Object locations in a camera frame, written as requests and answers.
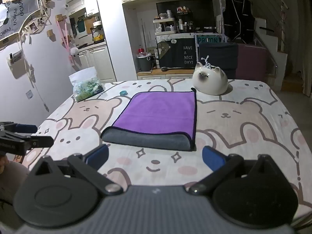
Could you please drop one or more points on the clear plastic bag of candies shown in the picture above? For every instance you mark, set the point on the clear plastic bag of candies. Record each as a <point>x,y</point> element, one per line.
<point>86,87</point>

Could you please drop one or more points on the white ceramic cat ornament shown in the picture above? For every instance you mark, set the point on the white ceramic cat ornament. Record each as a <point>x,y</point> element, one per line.
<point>210,81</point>

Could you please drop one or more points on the grey printed wall banner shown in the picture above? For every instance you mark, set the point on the grey printed wall banner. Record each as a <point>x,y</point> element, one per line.
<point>12,17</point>

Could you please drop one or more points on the white plush toy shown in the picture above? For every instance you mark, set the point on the white plush toy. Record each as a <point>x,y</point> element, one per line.
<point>74,51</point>

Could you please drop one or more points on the purple and grey towel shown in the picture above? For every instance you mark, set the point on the purple and grey towel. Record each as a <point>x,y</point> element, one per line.
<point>159,112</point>

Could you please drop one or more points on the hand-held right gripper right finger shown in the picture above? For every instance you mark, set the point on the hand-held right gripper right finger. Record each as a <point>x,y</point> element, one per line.
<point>213,158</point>

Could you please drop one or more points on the black hanging jacket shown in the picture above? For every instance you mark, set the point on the black hanging jacket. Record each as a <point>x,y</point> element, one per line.
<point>238,17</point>

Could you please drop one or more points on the maroon chair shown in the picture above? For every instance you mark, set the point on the maroon chair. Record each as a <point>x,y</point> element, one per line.
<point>252,61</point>

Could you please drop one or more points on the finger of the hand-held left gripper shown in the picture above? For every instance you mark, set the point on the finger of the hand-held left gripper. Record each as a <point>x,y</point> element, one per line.
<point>24,128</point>
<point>41,141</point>

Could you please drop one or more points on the dark blue chair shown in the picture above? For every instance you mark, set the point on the dark blue chair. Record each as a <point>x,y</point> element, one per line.
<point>218,56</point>

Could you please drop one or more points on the staircase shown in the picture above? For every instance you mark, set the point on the staircase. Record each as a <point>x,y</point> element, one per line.
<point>275,36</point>

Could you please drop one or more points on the bear printed tablecloth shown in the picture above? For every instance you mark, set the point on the bear printed tablecloth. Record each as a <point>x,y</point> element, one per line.
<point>243,126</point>

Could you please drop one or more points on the small silver figurine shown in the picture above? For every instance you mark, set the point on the small silver figurine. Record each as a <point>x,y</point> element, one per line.
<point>206,62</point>

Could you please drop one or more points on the green licence plate sign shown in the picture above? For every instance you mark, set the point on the green licence plate sign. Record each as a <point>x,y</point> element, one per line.
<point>208,40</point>

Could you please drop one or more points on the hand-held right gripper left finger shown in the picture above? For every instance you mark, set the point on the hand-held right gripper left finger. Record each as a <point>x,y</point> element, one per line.
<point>97,155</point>

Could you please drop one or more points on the grey trash bin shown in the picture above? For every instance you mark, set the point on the grey trash bin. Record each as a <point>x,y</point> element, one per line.
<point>145,63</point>

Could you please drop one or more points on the white shelf rack with bottles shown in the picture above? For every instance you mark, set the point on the white shelf rack with bottles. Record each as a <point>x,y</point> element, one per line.
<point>165,24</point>

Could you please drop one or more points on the black printed cloth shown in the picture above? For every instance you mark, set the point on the black printed cloth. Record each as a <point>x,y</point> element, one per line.
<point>176,53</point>

